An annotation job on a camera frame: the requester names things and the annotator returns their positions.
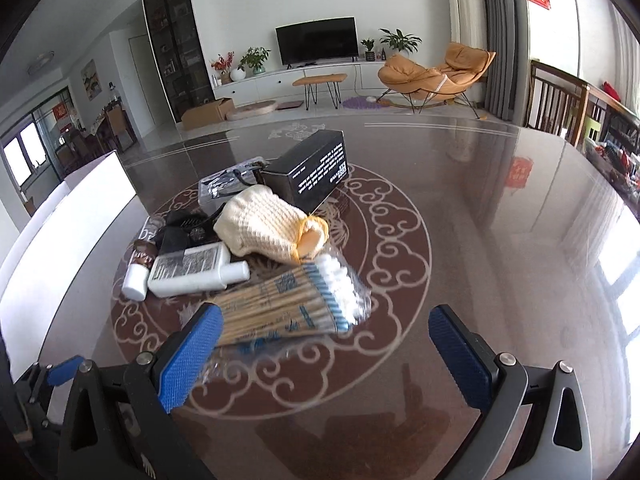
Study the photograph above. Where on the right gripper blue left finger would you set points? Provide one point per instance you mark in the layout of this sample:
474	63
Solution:
117	422

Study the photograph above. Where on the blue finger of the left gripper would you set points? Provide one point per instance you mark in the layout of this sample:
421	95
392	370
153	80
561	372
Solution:
57	375

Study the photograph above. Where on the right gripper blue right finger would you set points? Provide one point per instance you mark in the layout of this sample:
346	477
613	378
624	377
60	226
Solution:
555	442

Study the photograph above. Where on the white lotion bottle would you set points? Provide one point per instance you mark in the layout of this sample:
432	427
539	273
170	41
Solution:
206	268

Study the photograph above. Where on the black bow hair claw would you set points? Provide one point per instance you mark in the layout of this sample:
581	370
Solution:
186	229

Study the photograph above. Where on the cream knit glove yellow cuff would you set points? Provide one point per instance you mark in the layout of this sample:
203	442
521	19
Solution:
257	221

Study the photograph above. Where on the bag of cotton swabs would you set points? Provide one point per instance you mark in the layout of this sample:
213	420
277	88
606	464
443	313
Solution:
321	296

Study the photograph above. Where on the black cardboard box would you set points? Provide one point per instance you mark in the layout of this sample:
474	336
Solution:
308	173

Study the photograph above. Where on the white cardboard bin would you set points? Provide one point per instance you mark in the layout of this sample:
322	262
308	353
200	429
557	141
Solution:
50	251

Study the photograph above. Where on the clear plastic storage box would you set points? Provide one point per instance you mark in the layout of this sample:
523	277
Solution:
215	190

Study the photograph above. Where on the brown cardboard box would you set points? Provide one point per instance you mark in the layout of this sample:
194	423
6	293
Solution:
207	114

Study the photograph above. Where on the wooden dining chair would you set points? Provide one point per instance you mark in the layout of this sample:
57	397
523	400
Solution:
557	102

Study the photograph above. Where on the grey curtain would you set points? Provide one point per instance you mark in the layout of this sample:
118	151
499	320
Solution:
507	77

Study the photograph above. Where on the red flower vase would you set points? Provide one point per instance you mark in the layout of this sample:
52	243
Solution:
223	66

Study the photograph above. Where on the wooden bench hairpin legs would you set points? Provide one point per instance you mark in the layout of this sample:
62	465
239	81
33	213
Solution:
312	84

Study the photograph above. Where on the orange lounge chair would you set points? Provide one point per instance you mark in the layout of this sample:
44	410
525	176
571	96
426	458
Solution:
449	81

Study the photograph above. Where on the green potted plant left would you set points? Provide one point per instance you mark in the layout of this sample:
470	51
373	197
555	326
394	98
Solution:
255	59

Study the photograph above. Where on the green potted plant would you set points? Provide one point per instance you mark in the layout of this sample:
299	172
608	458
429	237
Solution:
255	59
400	42

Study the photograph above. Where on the green potted plant right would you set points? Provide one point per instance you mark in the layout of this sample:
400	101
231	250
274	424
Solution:
400	42

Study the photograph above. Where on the black television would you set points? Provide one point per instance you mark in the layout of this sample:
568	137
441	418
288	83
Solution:
317	40

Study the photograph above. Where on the dark glass display cabinet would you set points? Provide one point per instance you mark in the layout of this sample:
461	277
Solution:
178	54

